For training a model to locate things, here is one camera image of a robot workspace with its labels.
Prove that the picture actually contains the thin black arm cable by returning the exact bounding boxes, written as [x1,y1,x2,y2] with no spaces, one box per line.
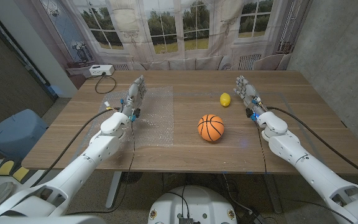
[255,120,268,174]
[65,119,136,216]

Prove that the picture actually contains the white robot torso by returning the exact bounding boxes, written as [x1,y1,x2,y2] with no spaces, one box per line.
[147,185,238,224]

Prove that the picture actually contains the black power adapter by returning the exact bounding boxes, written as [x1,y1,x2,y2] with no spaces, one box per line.
[244,211,265,224]

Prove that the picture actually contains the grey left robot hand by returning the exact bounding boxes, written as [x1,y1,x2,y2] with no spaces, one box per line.
[121,75,148,118]

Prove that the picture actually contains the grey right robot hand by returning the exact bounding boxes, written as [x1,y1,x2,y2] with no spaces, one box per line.
[232,75,267,118]

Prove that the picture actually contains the clear bubble wrap sheet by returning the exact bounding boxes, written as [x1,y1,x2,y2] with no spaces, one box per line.
[84,86,174,149]

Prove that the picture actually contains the small orange basketball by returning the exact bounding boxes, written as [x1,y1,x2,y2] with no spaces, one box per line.
[197,114,225,142]

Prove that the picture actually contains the printed window scene backdrop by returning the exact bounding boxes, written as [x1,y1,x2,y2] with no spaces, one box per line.
[14,0,313,90]

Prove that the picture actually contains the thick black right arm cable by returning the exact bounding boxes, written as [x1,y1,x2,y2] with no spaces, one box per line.
[266,106,358,184]

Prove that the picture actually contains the blue plastic chair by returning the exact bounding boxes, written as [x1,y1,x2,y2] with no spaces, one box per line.
[0,108,48,162]

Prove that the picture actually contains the white power strip box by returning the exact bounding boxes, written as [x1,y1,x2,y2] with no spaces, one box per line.
[88,64,115,77]

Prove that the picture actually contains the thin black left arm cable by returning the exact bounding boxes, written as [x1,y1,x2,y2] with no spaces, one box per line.
[65,119,136,216]

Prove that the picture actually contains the yellow lemon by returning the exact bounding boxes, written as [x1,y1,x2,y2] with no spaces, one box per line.
[219,92,232,108]

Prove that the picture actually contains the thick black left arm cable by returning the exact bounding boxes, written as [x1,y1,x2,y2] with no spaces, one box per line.
[30,107,121,188]

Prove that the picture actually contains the black round floor object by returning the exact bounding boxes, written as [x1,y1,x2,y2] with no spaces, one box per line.
[121,172,144,184]

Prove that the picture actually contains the grey metal table leg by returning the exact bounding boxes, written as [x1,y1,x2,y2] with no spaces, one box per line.
[263,174,283,214]
[105,170,122,209]

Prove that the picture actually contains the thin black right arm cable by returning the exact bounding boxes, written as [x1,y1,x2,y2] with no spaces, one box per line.
[255,120,268,174]

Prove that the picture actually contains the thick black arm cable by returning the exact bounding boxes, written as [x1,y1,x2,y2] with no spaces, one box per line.
[30,107,121,188]
[266,106,358,184]

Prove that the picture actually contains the looped black power cable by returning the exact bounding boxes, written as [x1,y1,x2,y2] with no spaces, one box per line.
[94,74,117,95]

